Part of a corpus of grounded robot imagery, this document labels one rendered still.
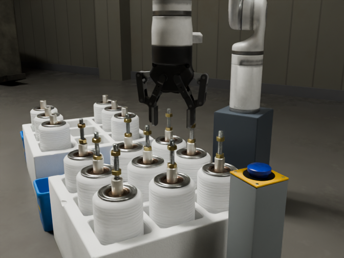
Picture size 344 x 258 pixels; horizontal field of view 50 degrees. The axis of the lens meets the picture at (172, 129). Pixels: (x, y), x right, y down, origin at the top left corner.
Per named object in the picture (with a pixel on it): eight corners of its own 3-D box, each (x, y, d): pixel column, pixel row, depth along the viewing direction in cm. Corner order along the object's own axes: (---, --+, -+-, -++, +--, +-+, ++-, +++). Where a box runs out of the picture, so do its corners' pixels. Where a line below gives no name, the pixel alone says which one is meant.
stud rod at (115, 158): (119, 182, 70) (117, 144, 68) (114, 183, 70) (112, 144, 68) (120, 180, 71) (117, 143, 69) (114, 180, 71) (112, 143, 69)
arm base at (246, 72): (236, 105, 121) (239, 51, 116) (263, 109, 116) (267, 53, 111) (224, 111, 113) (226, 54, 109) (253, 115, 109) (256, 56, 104)
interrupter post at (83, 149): (87, 153, 92) (86, 141, 91) (89, 156, 90) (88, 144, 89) (77, 155, 91) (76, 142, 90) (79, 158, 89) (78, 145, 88)
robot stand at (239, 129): (229, 186, 132) (232, 103, 124) (266, 195, 125) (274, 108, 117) (210, 201, 121) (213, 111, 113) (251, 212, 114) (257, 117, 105)
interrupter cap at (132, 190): (106, 207, 66) (105, 203, 66) (91, 191, 72) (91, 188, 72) (144, 197, 70) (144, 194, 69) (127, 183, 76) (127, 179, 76)
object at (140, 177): (124, 240, 87) (122, 168, 82) (135, 219, 97) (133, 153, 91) (165, 243, 86) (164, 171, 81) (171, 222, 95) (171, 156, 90)
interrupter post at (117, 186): (114, 198, 69) (113, 181, 68) (109, 193, 71) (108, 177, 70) (126, 195, 71) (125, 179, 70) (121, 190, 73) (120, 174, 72)
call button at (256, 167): (259, 171, 66) (260, 159, 66) (275, 178, 63) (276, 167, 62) (241, 175, 64) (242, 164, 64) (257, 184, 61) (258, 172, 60)
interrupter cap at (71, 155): (94, 149, 96) (94, 146, 95) (103, 158, 89) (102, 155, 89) (65, 153, 93) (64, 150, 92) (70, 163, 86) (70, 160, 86)
